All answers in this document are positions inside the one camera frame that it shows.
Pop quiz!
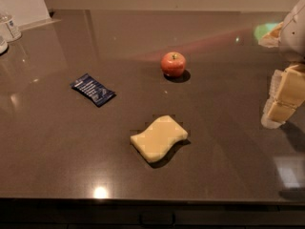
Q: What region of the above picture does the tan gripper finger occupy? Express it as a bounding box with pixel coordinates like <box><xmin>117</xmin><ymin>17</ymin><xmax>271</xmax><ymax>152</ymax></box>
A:
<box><xmin>258</xmin><ymin>22</ymin><xmax>283</xmax><ymax>48</ymax></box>

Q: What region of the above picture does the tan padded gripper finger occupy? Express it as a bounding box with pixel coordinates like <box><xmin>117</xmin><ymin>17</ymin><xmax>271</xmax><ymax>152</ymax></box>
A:
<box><xmin>261</xmin><ymin>63</ymin><xmax>305</xmax><ymax>129</ymax></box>

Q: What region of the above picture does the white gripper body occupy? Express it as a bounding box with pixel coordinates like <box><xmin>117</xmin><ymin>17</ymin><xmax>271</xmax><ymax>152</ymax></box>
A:
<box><xmin>279</xmin><ymin>0</ymin><xmax>305</xmax><ymax>62</ymax></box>

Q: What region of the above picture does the red apple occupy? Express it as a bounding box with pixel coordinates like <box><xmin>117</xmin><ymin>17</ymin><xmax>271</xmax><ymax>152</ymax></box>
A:
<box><xmin>161</xmin><ymin>52</ymin><xmax>186</xmax><ymax>77</ymax></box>

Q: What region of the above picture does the yellow wavy sponge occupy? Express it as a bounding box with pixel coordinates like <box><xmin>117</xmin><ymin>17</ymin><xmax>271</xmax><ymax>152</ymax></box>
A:
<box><xmin>131</xmin><ymin>115</ymin><xmax>188</xmax><ymax>163</ymax></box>

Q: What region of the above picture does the blue snack packet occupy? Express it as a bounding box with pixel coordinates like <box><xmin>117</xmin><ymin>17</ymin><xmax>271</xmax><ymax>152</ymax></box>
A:
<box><xmin>71</xmin><ymin>73</ymin><xmax>115</xmax><ymax>107</ymax></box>

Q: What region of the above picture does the white leaning board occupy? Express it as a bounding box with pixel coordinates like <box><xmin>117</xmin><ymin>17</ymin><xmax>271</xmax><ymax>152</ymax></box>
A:
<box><xmin>0</xmin><ymin>0</ymin><xmax>57</xmax><ymax>31</ymax></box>

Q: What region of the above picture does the clear plastic water bottle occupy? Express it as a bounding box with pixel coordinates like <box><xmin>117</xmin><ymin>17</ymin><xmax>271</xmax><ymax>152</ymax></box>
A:
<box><xmin>0</xmin><ymin>10</ymin><xmax>22</xmax><ymax>42</ymax></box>

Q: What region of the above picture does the white container at left edge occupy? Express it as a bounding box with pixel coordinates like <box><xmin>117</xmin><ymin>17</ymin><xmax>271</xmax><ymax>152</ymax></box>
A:
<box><xmin>0</xmin><ymin>35</ymin><xmax>8</xmax><ymax>54</ymax></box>

